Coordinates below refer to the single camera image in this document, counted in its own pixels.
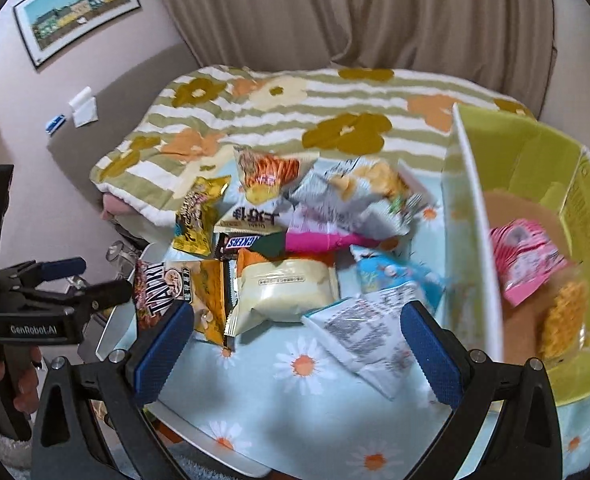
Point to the striped floral blanket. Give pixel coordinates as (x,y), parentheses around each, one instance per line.
(295,105)

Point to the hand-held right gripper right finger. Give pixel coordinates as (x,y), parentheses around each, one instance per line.
(430,355)

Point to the brown chocolate bar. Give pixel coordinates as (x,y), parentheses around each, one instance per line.
(240,244)

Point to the framed landscape picture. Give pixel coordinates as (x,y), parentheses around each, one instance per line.
(75,10)

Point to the person's left hand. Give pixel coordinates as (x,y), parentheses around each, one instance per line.
(27,385)

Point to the orange chip bag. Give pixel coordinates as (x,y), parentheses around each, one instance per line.
(267,172)

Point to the brown and yellow snack packet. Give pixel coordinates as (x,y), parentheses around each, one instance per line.
(205,290)

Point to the blue and white wall socket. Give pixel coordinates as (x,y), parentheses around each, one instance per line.
(55,123)

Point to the pink pillow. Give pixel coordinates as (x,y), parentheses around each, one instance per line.
(115,206)

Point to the beige curtain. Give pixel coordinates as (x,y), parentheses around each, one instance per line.
(350,10)

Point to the light blue snack packet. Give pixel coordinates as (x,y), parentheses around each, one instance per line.
(390,272)

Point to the yellow waffle snack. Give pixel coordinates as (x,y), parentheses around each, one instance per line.
(565,317)

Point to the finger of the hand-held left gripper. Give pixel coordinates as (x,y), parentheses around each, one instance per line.
(110,294)
(62,267)

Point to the pink candy packet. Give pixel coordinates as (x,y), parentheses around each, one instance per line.
(525,260)

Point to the white packet with grey print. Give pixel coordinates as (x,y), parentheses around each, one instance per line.
(365,335)

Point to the pink and white snack packet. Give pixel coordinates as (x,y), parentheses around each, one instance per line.
(315,241)

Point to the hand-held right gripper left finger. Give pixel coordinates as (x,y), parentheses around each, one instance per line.
(165,352)

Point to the white chip bag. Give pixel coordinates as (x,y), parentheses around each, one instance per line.
(340,195)

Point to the white packet with orange top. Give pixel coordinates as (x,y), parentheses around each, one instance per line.
(285,295)

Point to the green cardboard box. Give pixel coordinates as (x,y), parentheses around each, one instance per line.
(545,155)

